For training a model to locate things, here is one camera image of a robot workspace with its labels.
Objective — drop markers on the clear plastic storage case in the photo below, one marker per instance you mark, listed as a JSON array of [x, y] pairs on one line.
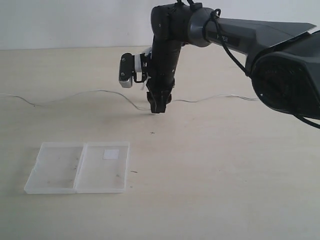
[[79, 168]]

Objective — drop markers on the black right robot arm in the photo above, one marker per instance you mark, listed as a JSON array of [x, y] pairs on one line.
[[282, 58]]

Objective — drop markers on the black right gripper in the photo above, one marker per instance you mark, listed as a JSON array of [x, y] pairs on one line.
[[162, 67]]

